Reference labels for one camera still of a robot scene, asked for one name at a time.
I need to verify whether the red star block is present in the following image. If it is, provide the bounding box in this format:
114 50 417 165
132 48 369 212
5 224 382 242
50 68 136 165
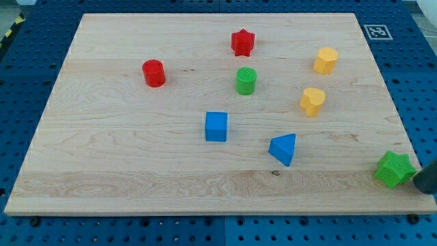
231 29 255 57

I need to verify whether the wooden board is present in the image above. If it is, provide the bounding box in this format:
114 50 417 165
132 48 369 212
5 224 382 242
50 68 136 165
5 13 436 216

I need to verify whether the yellow hexagon block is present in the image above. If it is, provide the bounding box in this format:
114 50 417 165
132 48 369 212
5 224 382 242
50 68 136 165
313 47 339 74

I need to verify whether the blue triangle block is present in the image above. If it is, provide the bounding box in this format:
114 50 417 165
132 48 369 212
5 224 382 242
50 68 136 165
268 133 296 167

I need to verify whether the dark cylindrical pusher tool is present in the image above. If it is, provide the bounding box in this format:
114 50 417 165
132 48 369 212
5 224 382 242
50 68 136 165
413 159 436 195

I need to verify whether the green star block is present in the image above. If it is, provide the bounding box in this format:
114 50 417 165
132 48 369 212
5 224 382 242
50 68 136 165
373 151 417 189

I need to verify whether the blue cube block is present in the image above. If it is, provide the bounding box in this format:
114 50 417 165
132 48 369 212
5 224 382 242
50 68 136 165
205 111 227 142

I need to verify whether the white fiducial marker tag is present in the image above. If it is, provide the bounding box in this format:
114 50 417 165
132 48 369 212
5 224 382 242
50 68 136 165
363 24 393 40

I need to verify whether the yellow heart block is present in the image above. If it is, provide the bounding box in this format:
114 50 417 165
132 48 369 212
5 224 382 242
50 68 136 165
299 87 326 118

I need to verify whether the green cylinder block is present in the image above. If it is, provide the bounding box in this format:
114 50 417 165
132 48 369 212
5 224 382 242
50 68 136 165
235 67 257 95

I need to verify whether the red cylinder block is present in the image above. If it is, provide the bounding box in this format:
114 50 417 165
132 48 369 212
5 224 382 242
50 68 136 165
142 59 166 87

